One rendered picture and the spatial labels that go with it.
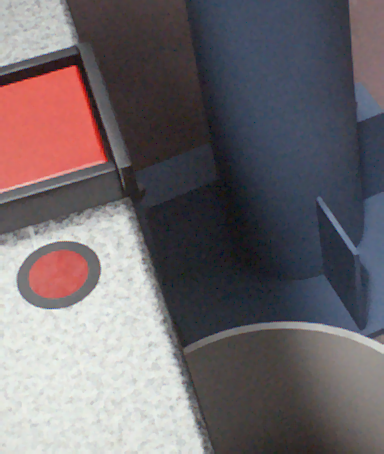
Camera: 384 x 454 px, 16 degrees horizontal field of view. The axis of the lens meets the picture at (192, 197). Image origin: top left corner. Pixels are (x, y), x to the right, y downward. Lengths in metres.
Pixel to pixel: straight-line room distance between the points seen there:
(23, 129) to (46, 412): 0.12
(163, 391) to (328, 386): 0.74
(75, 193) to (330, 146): 0.98
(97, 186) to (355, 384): 0.70
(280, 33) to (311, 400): 0.37
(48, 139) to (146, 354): 0.10
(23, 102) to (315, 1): 0.81
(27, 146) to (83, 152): 0.02
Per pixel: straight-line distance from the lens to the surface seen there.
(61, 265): 0.50
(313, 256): 1.59
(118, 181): 0.51
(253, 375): 1.19
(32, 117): 0.53
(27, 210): 0.51
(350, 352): 1.14
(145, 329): 0.47
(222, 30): 1.34
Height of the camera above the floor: 1.29
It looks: 48 degrees down
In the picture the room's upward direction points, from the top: 12 degrees counter-clockwise
